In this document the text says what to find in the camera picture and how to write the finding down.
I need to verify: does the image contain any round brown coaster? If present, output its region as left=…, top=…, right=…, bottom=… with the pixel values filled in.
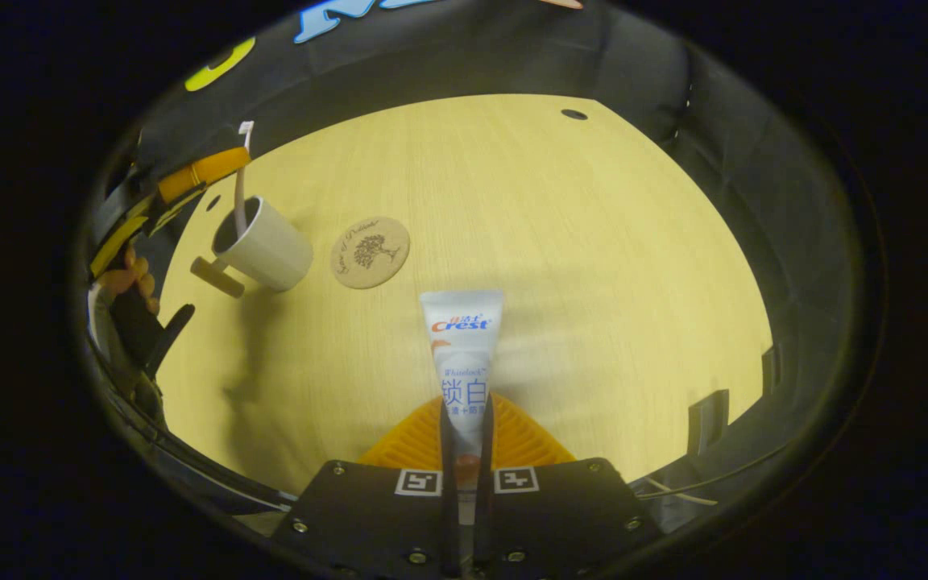
left=329, top=216, right=411, bottom=289

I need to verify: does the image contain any white toothpaste tube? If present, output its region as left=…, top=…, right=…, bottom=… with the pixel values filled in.
left=420, top=290, right=505, bottom=524

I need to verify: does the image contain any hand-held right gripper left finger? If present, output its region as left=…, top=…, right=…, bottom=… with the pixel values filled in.
left=271, top=395, right=459, bottom=579

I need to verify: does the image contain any pale pink toothbrush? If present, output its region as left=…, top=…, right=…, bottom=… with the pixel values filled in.
left=234, top=121, right=256, bottom=239

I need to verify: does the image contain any black backdrop cloth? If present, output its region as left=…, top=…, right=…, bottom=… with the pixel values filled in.
left=77, top=0, right=868, bottom=516

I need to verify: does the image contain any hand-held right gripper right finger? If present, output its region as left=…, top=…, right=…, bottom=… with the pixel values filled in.
left=476, top=392, right=664, bottom=579

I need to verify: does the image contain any white cup with wooden handle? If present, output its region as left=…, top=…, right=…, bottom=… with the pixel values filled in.
left=190, top=196, right=314, bottom=299

